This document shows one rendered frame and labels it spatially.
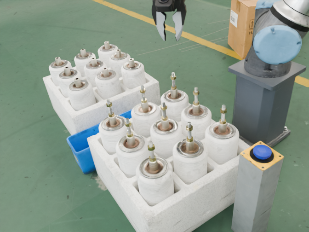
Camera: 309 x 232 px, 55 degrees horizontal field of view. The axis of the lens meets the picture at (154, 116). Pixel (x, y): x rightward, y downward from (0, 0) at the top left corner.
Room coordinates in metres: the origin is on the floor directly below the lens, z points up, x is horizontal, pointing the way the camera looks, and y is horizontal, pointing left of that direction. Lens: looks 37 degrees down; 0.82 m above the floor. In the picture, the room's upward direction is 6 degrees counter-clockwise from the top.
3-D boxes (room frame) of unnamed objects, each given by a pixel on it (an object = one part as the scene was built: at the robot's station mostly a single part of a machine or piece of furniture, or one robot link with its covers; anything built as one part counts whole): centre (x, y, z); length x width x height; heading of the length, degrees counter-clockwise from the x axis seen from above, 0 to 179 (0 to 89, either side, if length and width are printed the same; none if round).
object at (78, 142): (0.88, 0.18, 0.06); 0.30 x 0.11 x 0.12; 119
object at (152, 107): (0.80, 0.03, 0.25); 0.08 x 0.08 x 0.01
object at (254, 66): (0.90, -0.40, 0.35); 0.15 x 0.15 x 0.10
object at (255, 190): (0.48, -0.24, 0.16); 0.07 x 0.07 x 0.31; 29
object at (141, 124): (0.80, 0.03, 0.16); 0.10 x 0.10 x 0.18
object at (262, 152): (0.48, -0.24, 0.32); 0.04 x 0.04 x 0.02
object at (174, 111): (0.86, -0.08, 0.16); 0.10 x 0.10 x 0.18
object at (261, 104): (0.90, -0.40, 0.15); 0.19 x 0.19 x 0.30; 33
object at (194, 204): (0.70, -0.03, 0.09); 0.39 x 0.39 x 0.18; 29
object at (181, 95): (0.86, -0.08, 0.25); 0.08 x 0.08 x 0.01
